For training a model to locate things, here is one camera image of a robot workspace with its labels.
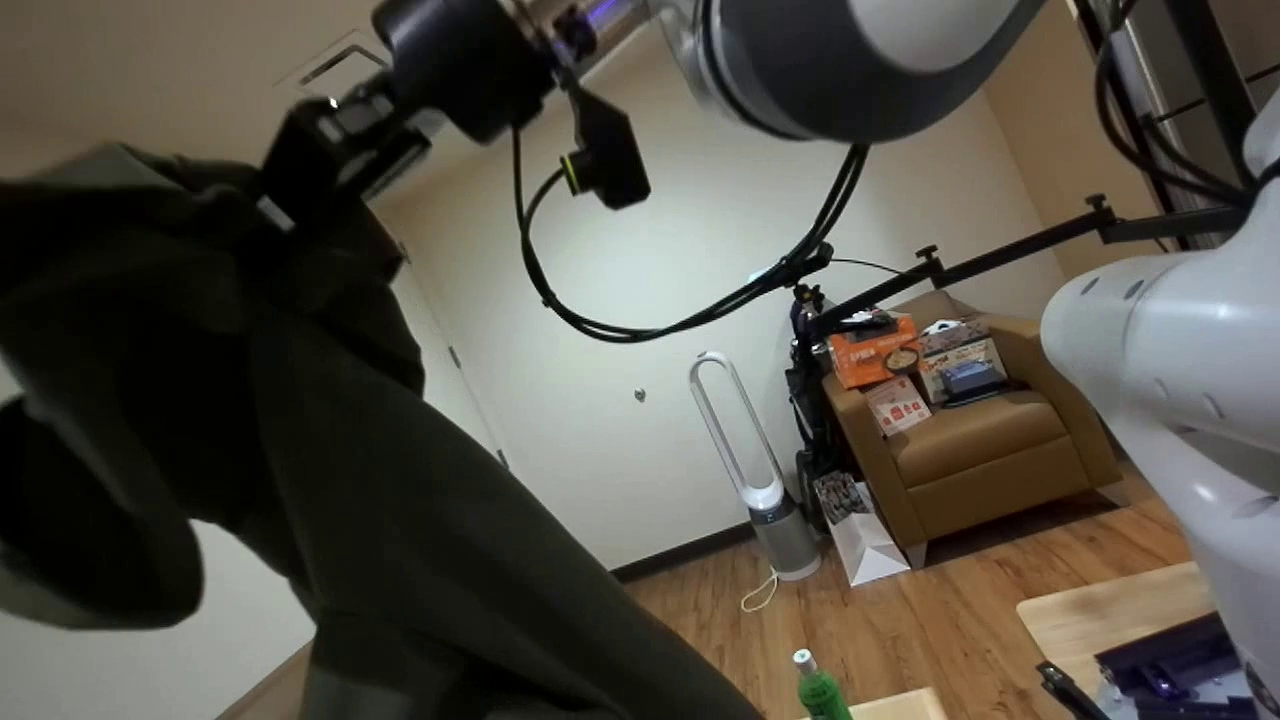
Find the brown armchair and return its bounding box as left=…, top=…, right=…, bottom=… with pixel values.
left=823, top=317, right=1119, bottom=568

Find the orange box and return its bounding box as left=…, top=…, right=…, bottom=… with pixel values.
left=828, top=310, right=919, bottom=387

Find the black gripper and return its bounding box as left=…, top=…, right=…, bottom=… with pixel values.
left=262, top=0, right=553, bottom=198

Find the red white box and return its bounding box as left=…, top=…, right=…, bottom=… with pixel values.
left=863, top=377, right=930, bottom=437

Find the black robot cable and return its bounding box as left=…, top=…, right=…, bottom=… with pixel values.
left=509, top=123, right=872, bottom=349

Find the green bottle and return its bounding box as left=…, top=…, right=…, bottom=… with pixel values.
left=791, top=647, right=850, bottom=720

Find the white tower fan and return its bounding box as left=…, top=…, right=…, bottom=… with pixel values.
left=689, top=351, right=821, bottom=578

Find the dark green cloth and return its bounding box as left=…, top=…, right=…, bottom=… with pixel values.
left=0, top=147, right=758, bottom=720

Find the white paper bag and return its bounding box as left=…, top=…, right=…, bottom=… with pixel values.
left=814, top=470, right=907, bottom=587

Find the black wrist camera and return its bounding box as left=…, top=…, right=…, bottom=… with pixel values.
left=559, top=88, right=652, bottom=206

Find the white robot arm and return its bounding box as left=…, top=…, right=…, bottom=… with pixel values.
left=262, top=0, right=1280, bottom=716

